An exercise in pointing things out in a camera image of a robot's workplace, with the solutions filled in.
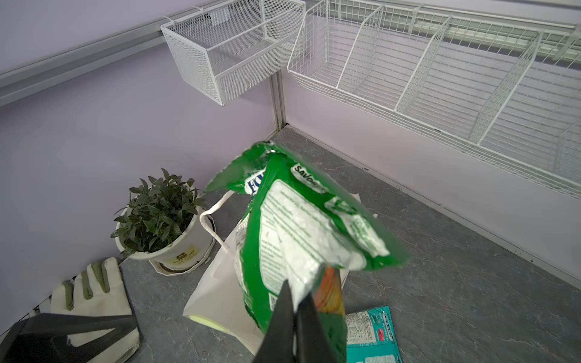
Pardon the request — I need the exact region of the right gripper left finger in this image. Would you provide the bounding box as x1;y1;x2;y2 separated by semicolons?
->
253;281;295;363

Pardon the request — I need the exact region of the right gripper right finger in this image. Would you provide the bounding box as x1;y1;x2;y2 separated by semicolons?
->
296;294;336;363

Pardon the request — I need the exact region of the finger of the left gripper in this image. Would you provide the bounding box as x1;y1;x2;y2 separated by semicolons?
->
1;313;138;362

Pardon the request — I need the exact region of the teal candy bag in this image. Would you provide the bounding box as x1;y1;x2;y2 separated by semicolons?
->
346;306;402;363

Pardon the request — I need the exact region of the green candy bag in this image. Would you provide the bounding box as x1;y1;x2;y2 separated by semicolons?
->
207;142;409;362

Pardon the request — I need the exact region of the white paper bag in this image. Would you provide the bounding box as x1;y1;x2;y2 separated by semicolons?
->
183;216;349;362

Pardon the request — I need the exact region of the white green glove left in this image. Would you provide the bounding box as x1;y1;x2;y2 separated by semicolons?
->
50;257;140;362

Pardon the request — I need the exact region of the potted green plant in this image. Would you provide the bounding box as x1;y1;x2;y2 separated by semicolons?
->
110;169;216;275

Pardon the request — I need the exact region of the white mesh box basket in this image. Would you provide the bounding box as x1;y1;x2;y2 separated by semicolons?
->
160;0;306;106

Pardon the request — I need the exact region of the white wire shelf basket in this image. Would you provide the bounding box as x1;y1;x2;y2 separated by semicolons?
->
287;1;580;199

